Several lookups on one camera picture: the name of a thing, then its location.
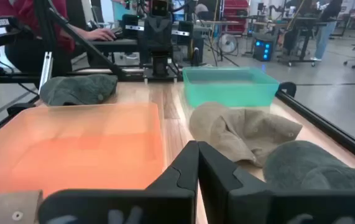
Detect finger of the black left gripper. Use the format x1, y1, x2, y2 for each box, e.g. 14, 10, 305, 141
177, 21, 194, 45
122, 14, 139, 40

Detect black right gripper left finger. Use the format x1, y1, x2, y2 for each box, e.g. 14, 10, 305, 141
38, 140, 200, 224

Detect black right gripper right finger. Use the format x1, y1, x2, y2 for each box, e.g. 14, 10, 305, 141
197, 141, 355, 224

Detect dark green cap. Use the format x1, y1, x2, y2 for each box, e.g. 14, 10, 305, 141
262, 140, 355, 191
39, 73, 118, 106

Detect beige cap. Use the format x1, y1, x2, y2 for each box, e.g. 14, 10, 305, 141
188, 101, 303, 168
0, 190, 44, 224

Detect person's hand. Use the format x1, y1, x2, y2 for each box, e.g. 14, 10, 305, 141
83, 27, 118, 42

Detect white round fan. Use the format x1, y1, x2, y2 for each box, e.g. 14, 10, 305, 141
217, 32, 239, 55

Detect red storage shelf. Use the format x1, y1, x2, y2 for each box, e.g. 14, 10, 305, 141
222, 0, 251, 34

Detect teal plastic bin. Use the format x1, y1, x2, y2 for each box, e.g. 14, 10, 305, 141
182, 66, 280, 109

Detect black computer blue lights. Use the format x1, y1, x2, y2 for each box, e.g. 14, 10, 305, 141
252, 34, 274, 62

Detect orange plastic tray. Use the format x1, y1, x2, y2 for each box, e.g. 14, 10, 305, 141
0, 102, 166, 196

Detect person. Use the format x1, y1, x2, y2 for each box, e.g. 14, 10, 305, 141
310, 0, 343, 62
0, 0, 118, 90

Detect black workshop desk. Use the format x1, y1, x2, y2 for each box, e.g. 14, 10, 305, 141
278, 15, 332, 68

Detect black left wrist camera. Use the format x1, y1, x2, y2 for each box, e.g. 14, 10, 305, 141
150, 0, 170, 17

